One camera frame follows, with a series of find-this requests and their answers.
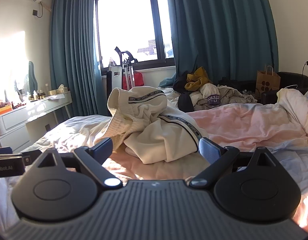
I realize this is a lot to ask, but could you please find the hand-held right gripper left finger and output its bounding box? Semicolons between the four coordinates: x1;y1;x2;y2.
37;137;123;188

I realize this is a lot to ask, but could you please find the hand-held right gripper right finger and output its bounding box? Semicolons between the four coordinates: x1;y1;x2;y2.
189;137;276;188

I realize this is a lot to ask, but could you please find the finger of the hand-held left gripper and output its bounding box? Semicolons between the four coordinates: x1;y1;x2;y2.
20;149;43;166

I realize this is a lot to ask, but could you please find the white dressing table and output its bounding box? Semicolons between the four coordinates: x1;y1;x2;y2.
0;91;72;147

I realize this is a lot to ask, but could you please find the pastel pink and blue duvet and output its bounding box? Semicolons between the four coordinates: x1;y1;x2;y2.
19;87;308;233

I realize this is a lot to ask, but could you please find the white jacket with purple patch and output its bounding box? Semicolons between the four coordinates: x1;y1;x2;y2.
195;82;257;111

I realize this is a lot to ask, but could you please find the black garment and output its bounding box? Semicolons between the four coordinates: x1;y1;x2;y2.
172;72;195;112

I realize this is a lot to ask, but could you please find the white tower appliance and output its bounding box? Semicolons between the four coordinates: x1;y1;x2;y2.
106;66;123;98

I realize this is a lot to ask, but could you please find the tissue box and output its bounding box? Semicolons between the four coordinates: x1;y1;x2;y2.
55;84;69;96

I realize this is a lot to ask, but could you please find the mustard yellow garment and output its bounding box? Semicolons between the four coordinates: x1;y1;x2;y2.
185;67;213;92

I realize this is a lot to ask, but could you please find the red bag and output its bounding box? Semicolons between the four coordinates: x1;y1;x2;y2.
122;71;145;90

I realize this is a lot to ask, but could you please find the small black box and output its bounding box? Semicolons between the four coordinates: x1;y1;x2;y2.
261;89;279;105

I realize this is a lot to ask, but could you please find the brown paper bag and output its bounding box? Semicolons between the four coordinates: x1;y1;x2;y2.
256;65;281;96

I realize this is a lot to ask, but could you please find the teal curtain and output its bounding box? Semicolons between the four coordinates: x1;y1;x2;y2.
49;0;99;117
157;0;279;88

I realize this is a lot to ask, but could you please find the black chair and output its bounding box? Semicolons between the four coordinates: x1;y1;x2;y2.
277;72;308;96

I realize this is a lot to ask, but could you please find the dark framed window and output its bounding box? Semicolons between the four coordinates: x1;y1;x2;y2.
94;0;176;69

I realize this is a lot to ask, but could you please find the silver stand with black handles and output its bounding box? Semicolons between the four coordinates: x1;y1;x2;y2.
114;46;139;91

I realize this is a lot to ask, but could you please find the black wall plug with cable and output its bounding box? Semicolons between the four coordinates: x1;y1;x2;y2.
32;1;44;18

